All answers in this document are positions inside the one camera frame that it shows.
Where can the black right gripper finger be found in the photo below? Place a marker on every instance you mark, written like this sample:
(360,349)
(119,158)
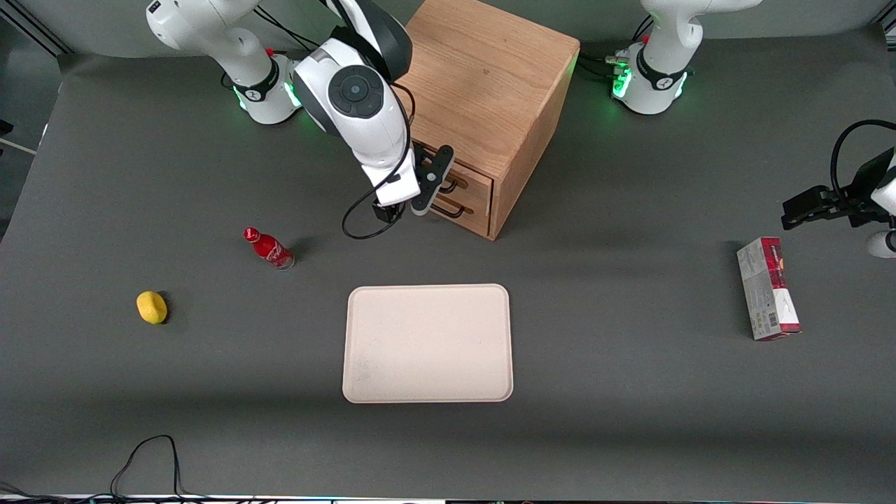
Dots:
(432,180)
(422,155)

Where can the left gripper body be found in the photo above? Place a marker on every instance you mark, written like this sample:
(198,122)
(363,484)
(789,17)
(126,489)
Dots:
(858,195)

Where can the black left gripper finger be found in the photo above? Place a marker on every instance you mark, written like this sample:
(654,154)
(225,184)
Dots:
(808,203)
(819,217)

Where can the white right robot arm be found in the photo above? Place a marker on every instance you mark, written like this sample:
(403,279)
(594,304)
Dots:
(360,115)

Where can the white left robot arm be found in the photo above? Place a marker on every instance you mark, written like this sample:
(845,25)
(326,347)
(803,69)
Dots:
(654,77)

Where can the wooden drawer cabinet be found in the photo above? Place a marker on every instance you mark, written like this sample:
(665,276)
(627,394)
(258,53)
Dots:
(490,77)

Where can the grey and red carton box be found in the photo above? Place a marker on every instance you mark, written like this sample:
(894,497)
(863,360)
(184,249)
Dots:
(766,287)

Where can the red cola bottle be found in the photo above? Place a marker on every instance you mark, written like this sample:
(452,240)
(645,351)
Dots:
(269,250)

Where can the beige rectangular tray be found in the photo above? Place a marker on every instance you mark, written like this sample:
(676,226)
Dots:
(427,343)

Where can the yellow lemon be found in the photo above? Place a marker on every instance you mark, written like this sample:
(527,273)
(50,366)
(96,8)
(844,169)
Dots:
(151,307)

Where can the dark grey table mat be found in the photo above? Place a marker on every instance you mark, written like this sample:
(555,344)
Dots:
(630,434)

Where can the black frame rail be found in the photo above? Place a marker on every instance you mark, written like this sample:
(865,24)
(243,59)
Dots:
(35,31)

